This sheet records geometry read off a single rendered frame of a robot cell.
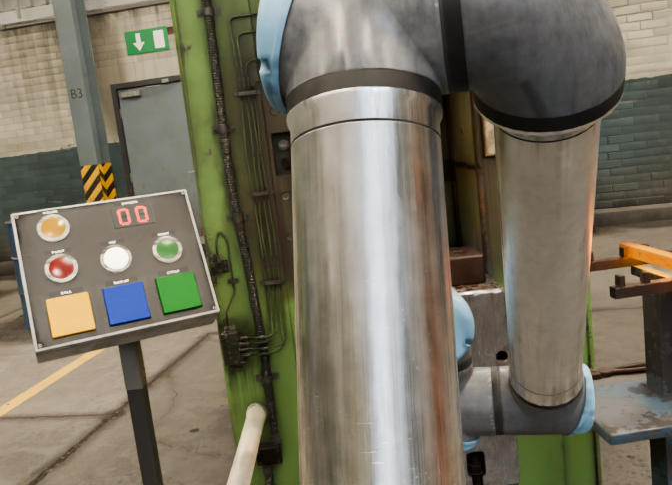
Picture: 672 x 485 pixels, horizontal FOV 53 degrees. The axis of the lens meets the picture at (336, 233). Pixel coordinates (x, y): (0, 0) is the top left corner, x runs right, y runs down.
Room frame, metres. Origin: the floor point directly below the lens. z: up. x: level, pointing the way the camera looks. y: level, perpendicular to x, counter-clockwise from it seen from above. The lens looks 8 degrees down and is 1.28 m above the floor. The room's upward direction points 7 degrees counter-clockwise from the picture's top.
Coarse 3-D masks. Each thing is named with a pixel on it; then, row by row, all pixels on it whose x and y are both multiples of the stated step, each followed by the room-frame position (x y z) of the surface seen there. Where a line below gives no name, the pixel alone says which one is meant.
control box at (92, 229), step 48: (48, 240) 1.27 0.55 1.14; (96, 240) 1.30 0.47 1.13; (144, 240) 1.33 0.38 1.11; (192, 240) 1.36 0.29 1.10; (48, 288) 1.22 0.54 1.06; (96, 288) 1.25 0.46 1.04; (144, 288) 1.27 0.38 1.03; (48, 336) 1.17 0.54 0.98; (96, 336) 1.20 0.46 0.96; (144, 336) 1.28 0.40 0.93
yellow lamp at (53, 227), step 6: (42, 222) 1.28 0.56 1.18; (48, 222) 1.29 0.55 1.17; (54, 222) 1.29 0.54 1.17; (60, 222) 1.29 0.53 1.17; (42, 228) 1.28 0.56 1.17; (48, 228) 1.28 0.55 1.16; (54, 228) 1.28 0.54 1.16; (60, 228) 1.29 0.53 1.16; (48, 234) 1.27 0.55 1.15; (54, 234) 1.28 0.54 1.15; (60, 234) 1.28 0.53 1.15
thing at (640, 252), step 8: (632, 248) 1.34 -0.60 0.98; (640, 248) 1.32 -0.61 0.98; (648, 248) 1.31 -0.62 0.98; (632, 256) 1.34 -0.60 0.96; (640, 256) 1.31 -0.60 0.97; (648, 256) 1.28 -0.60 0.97; (656, 256) 1.25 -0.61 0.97; (664, 256) 1.23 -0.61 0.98; (656, 264) 1.26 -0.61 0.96; (664, 264) 1.23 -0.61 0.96
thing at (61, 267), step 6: (60, 258) 1.26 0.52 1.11; (66, 258) 1.26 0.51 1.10; (54, 264) 1.25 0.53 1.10; (60, 264) 1.25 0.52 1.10; (66, 264) 1.25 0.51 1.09; (72, 264) 1.26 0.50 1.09; (54, 270) 1.24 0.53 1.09; (60, 270) 1.24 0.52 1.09; (66, 270) 1.24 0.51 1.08; (72, 270) 1.25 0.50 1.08; (54, 276) 1.23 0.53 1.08; (60, 276) 1.24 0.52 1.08; (66, 276) 1.24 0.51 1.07
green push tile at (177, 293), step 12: (168, 276) 1.29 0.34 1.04; (180, 276) 1.30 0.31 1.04; (192, 276) 1.31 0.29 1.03; (168, 288) 1.28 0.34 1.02; (180, 288) 1.29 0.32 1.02; (192, 288) 1.29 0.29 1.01; (168, 300) 1.27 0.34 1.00; (180, 300) 1.27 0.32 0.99; (192, 300) 1.28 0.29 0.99; (168, 312) 1.25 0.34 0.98
